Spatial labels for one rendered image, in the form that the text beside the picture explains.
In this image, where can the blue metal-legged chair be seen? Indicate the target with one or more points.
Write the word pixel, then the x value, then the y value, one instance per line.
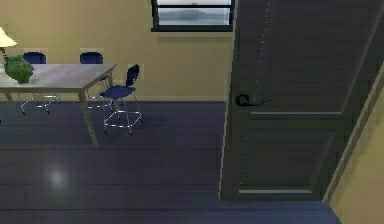
pixel 34 58
pixel 91 58
pixel 120 91

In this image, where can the grey dining table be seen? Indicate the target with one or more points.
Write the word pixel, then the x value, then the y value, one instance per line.
pixel 63 77

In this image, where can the cream table lamp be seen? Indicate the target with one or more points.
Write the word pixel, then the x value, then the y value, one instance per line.
pixel 4 39

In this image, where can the black-framed window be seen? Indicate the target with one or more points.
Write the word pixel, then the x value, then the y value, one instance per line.
pixel 193 15

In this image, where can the dark grey room door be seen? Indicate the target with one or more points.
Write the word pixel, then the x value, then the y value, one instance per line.
pixel 293 100

